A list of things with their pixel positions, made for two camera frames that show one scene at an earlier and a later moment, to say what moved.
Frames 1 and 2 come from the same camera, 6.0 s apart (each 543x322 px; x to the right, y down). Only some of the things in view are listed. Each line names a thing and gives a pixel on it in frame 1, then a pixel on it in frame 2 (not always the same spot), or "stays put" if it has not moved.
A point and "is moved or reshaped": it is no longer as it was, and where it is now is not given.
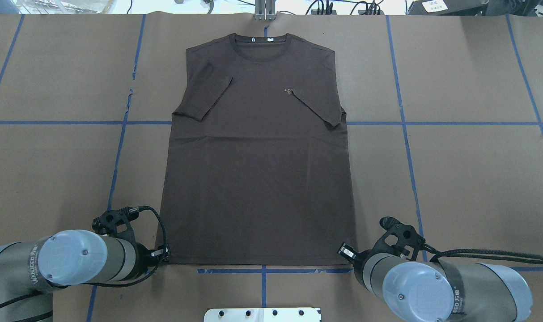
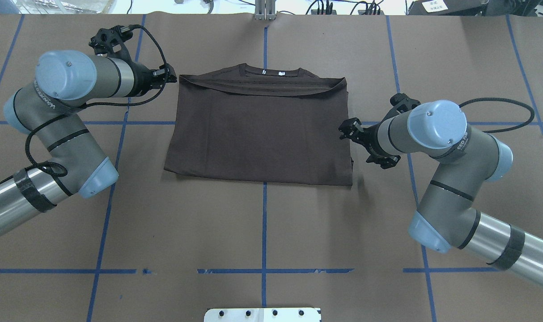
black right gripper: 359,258 to 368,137
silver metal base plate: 263,315 stays put
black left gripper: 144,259 to 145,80
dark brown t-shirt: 257,171 is moved or reshaped
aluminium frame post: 265,10 stays put
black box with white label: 447,7 stays put
